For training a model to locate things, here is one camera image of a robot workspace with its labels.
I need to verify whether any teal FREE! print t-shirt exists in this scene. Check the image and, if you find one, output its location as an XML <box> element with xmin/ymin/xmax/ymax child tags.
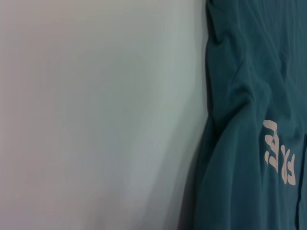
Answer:
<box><xmin>178</xmin><ymin>0</ymin><xmax>307</xmax><ymax>230</ymax></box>

